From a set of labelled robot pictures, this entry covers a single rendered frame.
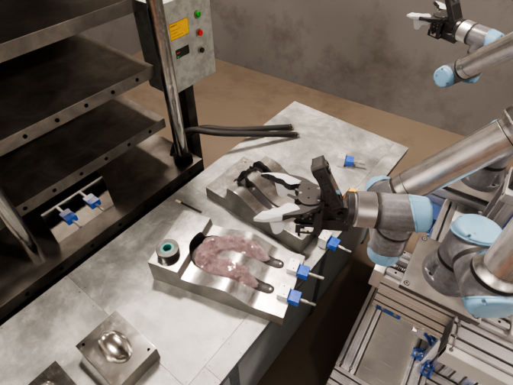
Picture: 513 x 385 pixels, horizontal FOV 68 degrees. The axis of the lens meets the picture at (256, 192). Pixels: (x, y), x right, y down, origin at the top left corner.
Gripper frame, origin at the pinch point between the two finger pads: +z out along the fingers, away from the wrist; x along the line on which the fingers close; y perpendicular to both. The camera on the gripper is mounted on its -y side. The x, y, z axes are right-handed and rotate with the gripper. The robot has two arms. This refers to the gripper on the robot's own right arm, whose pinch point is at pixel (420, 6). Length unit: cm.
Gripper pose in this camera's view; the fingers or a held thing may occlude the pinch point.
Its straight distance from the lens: 179.8
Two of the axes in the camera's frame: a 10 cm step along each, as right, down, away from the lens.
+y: 1.2, 6.4, 7.6
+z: -5.3, -6.1, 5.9
